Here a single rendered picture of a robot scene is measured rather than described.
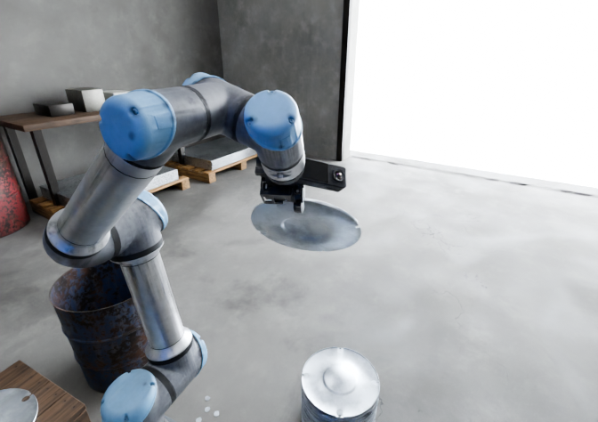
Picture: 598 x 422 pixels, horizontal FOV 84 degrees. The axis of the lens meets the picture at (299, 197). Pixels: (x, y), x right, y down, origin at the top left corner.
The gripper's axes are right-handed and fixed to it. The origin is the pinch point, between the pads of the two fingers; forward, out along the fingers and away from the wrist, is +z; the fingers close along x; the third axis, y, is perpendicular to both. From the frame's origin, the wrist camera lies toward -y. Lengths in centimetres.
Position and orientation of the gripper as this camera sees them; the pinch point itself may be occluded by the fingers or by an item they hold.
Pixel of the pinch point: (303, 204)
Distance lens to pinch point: 76.1
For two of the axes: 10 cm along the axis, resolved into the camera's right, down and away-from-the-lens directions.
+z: 0.7, 3.7, 9.3
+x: -0.7, 9.3, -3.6
